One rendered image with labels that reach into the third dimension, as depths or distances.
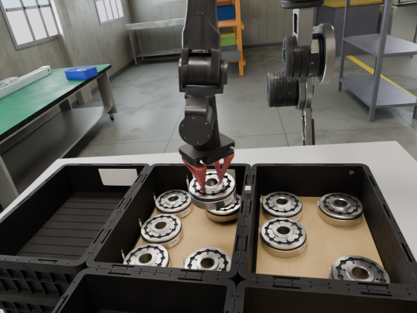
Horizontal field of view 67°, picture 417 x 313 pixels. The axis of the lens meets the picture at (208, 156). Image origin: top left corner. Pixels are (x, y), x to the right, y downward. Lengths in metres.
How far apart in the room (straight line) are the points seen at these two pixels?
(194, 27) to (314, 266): 0.53
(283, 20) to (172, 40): 2.65
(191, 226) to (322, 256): 0.33
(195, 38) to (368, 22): 6.21
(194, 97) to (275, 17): 7.49
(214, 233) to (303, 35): 0.68
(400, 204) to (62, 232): 1.03
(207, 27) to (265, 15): 7.44
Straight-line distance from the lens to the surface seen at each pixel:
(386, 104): 3.62
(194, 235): 0.82
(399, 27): 7.03
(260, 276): 0.59
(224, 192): 0.67
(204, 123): 0.51
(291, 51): 1.12
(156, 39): 8.25
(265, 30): 8.02
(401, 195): 1.24
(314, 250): 0.78
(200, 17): 0.55
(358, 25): 6.64
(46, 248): 0.94
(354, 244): 0.81
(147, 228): 0.82
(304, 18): 1.11
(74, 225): 0.98
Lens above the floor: 1.37
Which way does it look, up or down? 28 degrees down
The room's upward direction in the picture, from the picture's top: 7 degrees counter-clockwise
